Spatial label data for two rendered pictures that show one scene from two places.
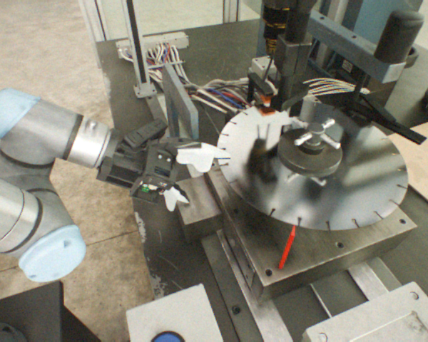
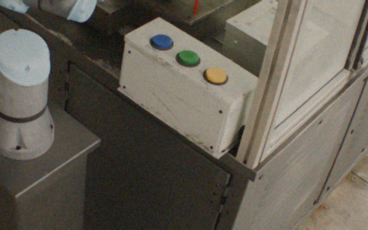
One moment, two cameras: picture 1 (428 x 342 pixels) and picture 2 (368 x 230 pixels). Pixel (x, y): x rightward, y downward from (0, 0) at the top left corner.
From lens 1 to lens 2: 1.27 m
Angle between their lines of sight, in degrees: 27
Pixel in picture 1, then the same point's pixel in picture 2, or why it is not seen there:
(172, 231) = (89, 33)
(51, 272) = (86, 12)
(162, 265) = (98, 52)
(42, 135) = not seen: outside the picture
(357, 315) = (247, 12)
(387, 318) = (262, 11)
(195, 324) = (168, 31)
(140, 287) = not seen: outside the picture
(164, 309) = (146, 30)
